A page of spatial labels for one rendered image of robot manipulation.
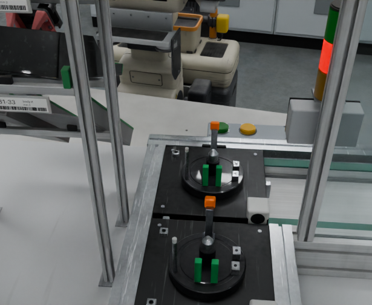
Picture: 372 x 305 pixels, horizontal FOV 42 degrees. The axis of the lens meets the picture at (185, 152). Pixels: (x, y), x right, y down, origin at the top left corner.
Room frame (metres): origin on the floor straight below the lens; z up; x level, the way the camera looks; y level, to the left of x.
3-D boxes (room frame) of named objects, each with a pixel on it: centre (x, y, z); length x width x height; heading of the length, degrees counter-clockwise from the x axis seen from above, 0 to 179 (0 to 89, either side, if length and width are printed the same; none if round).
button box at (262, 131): (1.04, -0.16, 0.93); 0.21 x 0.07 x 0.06; 85
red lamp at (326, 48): (0.70, -0.24, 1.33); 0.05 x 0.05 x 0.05
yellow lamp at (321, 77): (0.70, -0.24, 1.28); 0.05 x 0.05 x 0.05
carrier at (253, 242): (0.58, -0.04, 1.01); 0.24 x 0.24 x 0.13; 85
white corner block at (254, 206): (0.73, -0.15, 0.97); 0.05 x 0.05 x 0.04; 85
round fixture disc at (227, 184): (0.83, -0.06, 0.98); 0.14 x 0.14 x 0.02
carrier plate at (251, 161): (0.83, -0.06, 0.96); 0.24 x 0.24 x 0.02; 85
